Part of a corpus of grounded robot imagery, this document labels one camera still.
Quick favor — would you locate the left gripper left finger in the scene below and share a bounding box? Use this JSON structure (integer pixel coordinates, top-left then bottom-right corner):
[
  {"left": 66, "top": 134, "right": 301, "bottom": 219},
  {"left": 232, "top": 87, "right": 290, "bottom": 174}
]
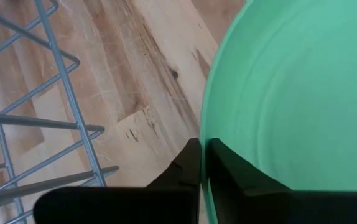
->
[{"left": 34, "top": 136, "right": 203, "bottom": 224}]

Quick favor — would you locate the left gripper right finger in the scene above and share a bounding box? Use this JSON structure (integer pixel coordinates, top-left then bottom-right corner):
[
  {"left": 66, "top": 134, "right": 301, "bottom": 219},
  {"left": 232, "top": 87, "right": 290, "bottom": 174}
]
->
[{"left": 208, "top": 138, "right": 357, "bottom": 224}]

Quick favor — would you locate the light green plate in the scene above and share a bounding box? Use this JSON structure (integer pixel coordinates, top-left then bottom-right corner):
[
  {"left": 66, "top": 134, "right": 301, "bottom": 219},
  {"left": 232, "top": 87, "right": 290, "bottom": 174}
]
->
[{"left": 198, "top": 0, "right": 357, "bottom": 224}]

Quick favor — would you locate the grey wire dish rack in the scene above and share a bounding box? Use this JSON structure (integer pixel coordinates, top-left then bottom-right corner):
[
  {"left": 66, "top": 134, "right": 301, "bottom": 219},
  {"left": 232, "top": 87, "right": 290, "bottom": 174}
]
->
[{"left": 0, "top": 0, "right": 120, "bottom": 224}]

